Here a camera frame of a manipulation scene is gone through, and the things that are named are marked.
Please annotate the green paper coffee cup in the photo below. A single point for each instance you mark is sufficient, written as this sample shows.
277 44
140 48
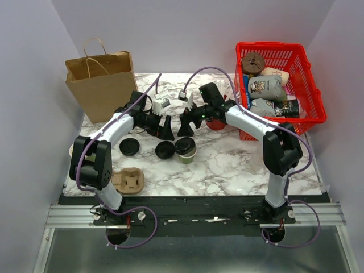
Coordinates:
71 150

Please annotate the grey coffee bag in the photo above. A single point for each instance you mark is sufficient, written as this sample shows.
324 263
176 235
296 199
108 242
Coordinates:
267 87

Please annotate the black coffee bag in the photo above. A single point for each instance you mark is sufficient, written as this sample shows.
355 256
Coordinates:
287 109

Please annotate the red cup with straws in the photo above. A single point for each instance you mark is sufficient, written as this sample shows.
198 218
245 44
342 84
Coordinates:
227 94

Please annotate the blue snack box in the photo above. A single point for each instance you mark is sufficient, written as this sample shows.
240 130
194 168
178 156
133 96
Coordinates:
247 93

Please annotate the brown cardboard cup carrier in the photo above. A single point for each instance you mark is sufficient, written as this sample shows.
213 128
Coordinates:
128 181

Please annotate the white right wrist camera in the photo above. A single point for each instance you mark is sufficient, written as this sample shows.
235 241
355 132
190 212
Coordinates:
183 97

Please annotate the brown paper bag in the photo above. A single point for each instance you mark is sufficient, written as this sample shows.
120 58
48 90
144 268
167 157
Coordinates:
101 83

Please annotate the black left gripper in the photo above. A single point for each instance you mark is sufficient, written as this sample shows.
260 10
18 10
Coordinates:
165 132

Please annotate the beige wrapped roll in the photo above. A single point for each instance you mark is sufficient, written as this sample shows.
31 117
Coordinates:
268 71

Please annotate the clear plastic water bottle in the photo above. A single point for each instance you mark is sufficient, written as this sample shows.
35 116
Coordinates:
256 162

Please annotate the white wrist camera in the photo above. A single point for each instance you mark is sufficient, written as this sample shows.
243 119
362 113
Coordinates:
159 103
183 97

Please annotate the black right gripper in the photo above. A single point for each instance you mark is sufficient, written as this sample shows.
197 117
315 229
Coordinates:
185 129

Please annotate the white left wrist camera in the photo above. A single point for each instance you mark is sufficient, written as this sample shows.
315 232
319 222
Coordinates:
159 103

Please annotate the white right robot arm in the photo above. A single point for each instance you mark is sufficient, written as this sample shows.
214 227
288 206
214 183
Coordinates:
281 149

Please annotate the black coffee cup lid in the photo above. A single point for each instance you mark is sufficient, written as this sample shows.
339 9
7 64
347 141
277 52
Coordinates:
129 146

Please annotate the red plastic basket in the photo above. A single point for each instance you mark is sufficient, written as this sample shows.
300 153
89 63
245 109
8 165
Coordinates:
291 58

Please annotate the black mounting base rail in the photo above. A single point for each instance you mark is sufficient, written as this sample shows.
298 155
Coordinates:
194 216

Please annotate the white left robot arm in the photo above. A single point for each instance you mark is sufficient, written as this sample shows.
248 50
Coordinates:
91 162

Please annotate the grey crumpled pouch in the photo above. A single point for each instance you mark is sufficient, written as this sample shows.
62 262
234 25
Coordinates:
263 108

